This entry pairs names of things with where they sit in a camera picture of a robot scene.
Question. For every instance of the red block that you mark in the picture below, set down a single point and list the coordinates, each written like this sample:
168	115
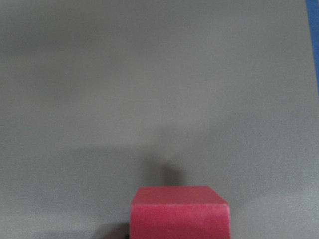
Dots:
179	212

